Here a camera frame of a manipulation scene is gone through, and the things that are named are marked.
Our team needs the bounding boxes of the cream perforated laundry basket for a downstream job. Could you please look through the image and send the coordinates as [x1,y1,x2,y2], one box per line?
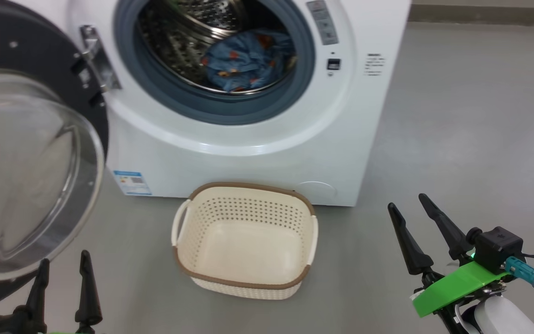
[171,181,319,300]

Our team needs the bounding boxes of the round white filter cover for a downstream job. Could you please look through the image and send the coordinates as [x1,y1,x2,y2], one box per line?
[294,180,338,205]

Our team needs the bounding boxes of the blue energy label sticker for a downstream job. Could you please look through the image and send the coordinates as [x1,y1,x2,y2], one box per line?
[113,170,152,197]

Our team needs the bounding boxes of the metal door hinge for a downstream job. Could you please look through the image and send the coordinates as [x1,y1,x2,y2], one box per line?
[79,25,122,94]

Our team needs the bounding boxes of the white front-load washing machine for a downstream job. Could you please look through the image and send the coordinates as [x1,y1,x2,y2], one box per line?
[65,0,412,207]

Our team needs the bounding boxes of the right camera cable teal connector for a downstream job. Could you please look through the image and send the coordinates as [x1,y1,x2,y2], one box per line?
[504,253,534,302]

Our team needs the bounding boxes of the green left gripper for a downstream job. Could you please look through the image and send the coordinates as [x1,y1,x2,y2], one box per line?
[0,250,103,334]

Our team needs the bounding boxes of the blue bear print garment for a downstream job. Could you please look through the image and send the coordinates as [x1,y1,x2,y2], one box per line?
[242,29,298,70]
[201,44,279,94]

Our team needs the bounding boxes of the steel washing machine drum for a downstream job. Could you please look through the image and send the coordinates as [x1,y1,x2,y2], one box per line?
[138,0,298,96]

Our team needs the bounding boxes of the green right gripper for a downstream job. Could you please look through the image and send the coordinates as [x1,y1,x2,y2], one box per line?
[387,193,511,321]

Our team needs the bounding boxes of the round glass washing machine door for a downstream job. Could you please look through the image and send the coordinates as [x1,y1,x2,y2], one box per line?
[0,0,110,317]

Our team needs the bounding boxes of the grey rubber door gasket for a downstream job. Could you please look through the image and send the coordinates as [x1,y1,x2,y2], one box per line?
[113,0,317,126]

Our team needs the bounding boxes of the grey warning sticker strip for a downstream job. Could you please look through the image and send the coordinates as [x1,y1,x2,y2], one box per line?
[306,0,340,46]

